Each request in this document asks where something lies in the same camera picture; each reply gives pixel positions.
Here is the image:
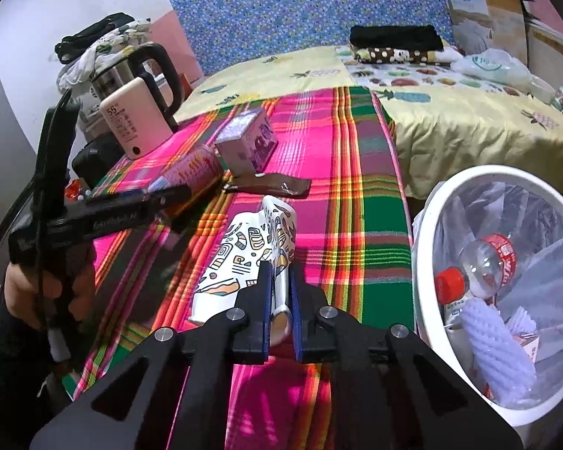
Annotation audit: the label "patterned paper bag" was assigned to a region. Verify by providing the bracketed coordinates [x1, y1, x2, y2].
[189, 195, 297, 347]

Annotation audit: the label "white foam net sleeve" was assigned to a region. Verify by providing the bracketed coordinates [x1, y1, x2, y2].
[461, 298, 536, 407]

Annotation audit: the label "clear bottle red cap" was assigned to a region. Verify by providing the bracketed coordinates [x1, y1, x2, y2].
[434, 234, 520, 306]

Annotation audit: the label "white round trash bin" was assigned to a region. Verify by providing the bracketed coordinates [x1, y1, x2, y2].
[412, 165, 563, 444]

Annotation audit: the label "left hand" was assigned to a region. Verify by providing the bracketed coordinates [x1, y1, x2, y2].
[2, 244, 98, 329]

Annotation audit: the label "red milk can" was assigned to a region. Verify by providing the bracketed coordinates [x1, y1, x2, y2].
[148, 144, 223, 222]

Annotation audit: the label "black suitcase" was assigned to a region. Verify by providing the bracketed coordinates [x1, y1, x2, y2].
[72, 132, 124, 189]

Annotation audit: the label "small pink purple carton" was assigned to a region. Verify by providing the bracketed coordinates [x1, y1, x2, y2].
[214, 108, 278, 177]

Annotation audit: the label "pink steel electric kettle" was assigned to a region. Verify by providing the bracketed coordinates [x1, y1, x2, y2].
[92, 43, 185, 159]

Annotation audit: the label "pineapple print bedding pile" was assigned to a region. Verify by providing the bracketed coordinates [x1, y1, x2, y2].
[56, 19, 152, 95]

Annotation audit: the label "pink plaid tablecloth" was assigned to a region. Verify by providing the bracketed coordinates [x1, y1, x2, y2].
[60, 85, 417, 450]

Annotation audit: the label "black clothes on pile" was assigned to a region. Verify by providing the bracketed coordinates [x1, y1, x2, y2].
[54, 12, 134, 64]

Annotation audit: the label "blue floral mattress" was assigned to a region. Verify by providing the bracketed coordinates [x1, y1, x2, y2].
[170, 0, 453, 74]

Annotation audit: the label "polka dot brown cloth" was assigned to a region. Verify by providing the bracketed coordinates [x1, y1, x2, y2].
[352, 47, 463, 64]

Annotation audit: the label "yellow pineapple bedsheet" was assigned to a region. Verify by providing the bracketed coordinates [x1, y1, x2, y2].
[176, 46, 563, 200]

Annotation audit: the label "white plastic bag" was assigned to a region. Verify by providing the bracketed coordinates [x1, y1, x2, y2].
[450, 48, 533, 87]

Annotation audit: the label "cardboard box with picture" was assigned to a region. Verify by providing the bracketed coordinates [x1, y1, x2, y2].
[446, 0, 529, 63]

